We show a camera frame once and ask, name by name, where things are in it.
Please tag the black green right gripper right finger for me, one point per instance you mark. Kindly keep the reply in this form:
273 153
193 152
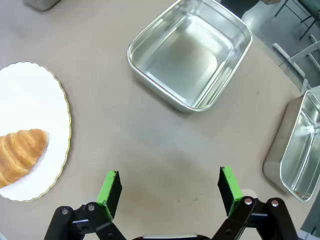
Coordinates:
230 190

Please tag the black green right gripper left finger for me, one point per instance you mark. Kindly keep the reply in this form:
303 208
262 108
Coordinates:
110 192

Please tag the golden croissant bread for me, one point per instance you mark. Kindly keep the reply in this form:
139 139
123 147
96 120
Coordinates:
20 155

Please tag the rectangular steel container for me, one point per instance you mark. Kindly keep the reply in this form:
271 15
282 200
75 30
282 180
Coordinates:
42 3
185 62
297 150

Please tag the white scalloped round plate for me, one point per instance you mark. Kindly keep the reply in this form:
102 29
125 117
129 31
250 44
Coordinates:
30 100

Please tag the white table with white legs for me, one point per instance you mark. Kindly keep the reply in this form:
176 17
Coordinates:
295 57

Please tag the person's black trousers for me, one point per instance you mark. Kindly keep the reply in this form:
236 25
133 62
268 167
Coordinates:
237 6

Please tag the black chair with green seat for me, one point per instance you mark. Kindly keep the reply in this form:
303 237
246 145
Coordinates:
308 10

